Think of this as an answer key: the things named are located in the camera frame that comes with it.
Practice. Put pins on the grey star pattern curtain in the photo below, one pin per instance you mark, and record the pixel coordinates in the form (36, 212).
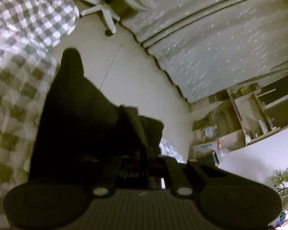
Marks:
(206, 46)

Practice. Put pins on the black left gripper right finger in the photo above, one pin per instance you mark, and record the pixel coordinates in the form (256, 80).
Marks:
(186, 179)

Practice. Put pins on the black garment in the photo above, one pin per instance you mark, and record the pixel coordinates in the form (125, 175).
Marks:
(79, 126)

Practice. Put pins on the wooden storage shelf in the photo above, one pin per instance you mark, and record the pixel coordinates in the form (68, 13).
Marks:
(242, 115)

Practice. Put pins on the grey white checkered quilt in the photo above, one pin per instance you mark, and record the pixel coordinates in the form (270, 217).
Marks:
(29, 29)

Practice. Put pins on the white cardboard box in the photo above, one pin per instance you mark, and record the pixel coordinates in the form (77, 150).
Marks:
(205, 149)

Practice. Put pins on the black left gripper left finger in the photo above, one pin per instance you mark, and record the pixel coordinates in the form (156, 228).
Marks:
(122, 173)

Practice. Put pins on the green potted plant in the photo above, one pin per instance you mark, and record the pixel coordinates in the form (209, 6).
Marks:
(279, 181)

